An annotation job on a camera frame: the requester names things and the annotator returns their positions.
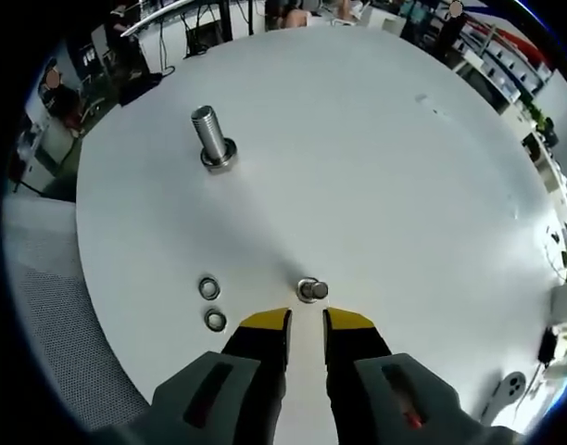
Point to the small threaded steel stud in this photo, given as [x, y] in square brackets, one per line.
[318, 289]

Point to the white mesh office chair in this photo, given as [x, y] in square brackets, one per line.
[70, 324]

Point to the white handheld controller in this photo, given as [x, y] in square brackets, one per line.
[510, 388]

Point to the black device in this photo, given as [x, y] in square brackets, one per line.
[547, 345]

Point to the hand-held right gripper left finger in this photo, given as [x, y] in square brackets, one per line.
[260, 371]

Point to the white counter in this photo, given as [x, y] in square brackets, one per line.
[550, 167]

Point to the large threaded steel stud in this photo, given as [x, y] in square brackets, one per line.
[211, 139]

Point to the small green plant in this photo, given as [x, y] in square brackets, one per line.
[539, 113]

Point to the white plant pot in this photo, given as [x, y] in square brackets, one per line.
[566, 301]

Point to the shelf with white boxes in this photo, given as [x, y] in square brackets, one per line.
[510, 51]

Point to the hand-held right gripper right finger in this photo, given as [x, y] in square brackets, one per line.
[353, 371]

